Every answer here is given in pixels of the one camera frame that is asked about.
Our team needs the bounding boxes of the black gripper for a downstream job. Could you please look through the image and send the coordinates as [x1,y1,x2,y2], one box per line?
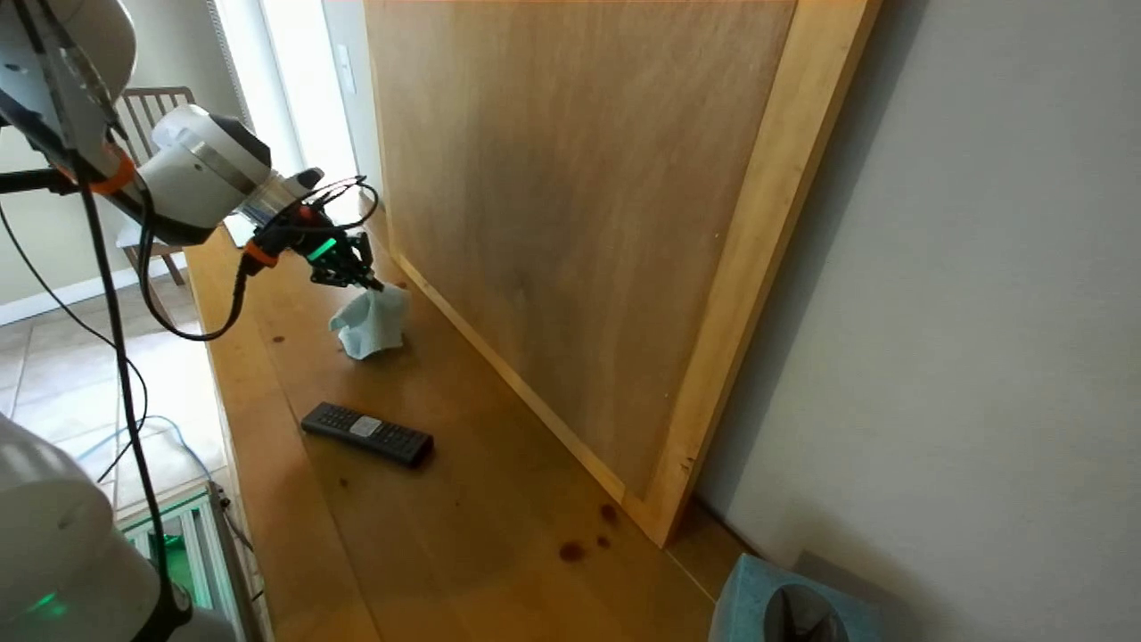
[242,202,380,290]

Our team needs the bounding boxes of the light blue towel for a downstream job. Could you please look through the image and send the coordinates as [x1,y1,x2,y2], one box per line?
[332,285,407,358]

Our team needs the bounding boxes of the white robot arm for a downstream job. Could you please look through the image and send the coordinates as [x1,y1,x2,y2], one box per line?
[0,0,374,642]

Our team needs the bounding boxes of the black remote control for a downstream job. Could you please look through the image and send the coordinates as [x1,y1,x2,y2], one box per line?
[303,401,435,467]

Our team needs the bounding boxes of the wooden chair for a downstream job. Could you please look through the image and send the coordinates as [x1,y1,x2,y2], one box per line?
[117,84,193,285]

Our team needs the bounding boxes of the large wooden board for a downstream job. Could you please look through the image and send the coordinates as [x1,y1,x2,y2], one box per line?
[363,0,884,543]

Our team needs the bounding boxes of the light blue tissue box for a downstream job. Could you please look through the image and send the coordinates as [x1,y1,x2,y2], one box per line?
[711,553,888,642]

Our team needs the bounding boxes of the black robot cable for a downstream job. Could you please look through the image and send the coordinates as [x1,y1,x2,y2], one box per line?
[67,175,386,347]

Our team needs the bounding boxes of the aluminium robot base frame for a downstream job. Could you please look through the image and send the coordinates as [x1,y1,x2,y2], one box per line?
[162,486,265,642]

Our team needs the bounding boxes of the black camera tripod stand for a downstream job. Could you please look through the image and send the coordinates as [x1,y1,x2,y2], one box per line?
[0,0,195,642]

